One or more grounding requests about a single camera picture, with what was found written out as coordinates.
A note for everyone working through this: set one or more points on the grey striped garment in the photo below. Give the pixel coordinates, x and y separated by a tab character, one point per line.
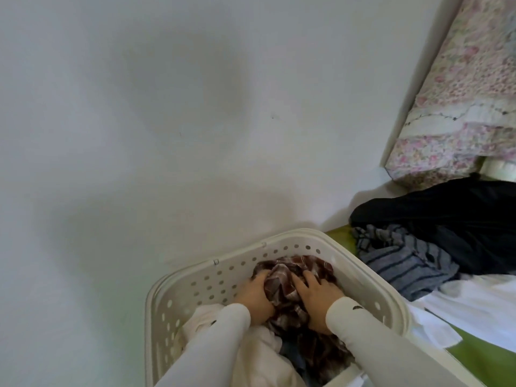
403	257

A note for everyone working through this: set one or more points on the person's right thumb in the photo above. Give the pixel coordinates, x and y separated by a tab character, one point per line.
297	286

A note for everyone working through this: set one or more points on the brown plaid shirt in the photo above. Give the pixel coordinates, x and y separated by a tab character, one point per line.
296	310

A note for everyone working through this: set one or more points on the green bed sheet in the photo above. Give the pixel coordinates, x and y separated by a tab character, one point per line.
479	354

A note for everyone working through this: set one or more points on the person's right middle finger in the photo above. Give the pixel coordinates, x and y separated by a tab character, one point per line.
328	282

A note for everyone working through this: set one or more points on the pink floral pillow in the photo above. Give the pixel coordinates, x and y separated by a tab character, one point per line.
455	100

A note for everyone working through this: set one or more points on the person's left hand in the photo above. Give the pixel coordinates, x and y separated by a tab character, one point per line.
253	299

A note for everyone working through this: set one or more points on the person's left fingers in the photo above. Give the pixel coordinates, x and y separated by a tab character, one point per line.
262	276

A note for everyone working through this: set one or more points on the blue garment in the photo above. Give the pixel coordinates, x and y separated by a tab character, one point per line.
293	358

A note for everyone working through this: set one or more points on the white perforated laundry basket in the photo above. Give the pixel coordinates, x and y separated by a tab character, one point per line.
278	278

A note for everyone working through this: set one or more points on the cream white garment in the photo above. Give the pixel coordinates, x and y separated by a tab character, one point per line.
250	354

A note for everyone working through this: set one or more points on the black garment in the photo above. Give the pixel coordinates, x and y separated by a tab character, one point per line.
447	221

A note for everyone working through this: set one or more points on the person's left forearm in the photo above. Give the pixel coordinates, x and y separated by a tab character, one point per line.
203	348

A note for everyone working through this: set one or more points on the person's right forearm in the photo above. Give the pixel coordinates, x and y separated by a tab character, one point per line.
383	346

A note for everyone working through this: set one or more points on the person's right hand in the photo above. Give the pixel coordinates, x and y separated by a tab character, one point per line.
320	302

